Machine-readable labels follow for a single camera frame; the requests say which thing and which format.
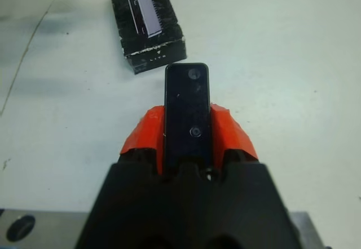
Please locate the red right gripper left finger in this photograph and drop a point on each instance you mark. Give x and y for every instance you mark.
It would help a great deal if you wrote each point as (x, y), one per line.
(146, 130)

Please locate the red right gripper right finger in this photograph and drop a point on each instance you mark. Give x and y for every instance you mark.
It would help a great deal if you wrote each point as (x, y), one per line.
(228, 130)

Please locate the glossy black box lid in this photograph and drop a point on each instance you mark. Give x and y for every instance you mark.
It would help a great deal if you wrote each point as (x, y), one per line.
(169, 46)

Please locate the slim black camera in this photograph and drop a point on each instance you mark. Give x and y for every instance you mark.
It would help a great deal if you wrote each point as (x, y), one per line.
(186, 105)

